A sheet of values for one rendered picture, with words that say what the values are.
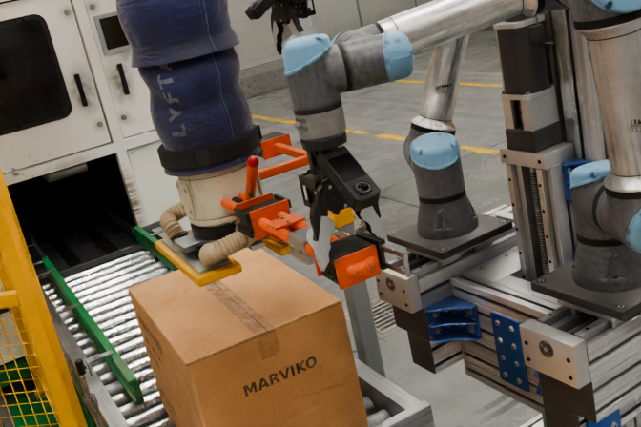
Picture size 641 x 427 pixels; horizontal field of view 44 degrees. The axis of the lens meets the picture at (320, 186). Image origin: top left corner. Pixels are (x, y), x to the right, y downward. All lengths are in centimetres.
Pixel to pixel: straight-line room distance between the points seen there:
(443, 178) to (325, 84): 76
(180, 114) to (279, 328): 56
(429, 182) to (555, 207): 31
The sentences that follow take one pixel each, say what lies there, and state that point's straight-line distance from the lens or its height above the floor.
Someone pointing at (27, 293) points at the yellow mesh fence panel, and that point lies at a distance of 239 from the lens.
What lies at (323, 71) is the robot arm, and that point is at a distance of 117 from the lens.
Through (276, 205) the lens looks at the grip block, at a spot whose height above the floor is 130.
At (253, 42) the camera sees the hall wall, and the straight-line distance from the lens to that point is 1145.
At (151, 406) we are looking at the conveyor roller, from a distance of 260.
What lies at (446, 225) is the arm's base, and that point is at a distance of 191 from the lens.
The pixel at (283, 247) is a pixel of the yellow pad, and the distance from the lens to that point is 170.
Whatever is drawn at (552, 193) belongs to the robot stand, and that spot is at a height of 116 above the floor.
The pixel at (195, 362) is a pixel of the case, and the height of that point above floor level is 94.
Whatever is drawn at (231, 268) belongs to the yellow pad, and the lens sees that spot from 166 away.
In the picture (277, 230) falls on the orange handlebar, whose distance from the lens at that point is 144.
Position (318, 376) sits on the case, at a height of 78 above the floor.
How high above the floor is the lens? 175
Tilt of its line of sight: 16 degrees down
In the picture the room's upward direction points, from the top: 12 degrees counter-clockwise
